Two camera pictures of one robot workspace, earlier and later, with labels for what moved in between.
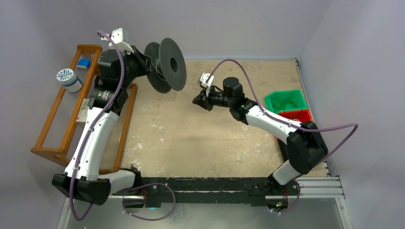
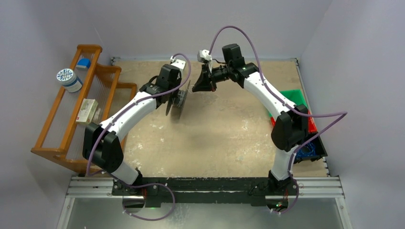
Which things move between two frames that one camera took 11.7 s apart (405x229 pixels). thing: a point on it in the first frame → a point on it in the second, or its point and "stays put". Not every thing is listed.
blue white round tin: (68, 78) stays put
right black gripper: (206, 98) → (208, 78)
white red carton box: (82, 114) stays put
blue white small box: (83, 64) stays put
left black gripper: (143, 61) → (175, 94)
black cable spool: (169, 68) → (177, 98)
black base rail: (202, 190) stays put
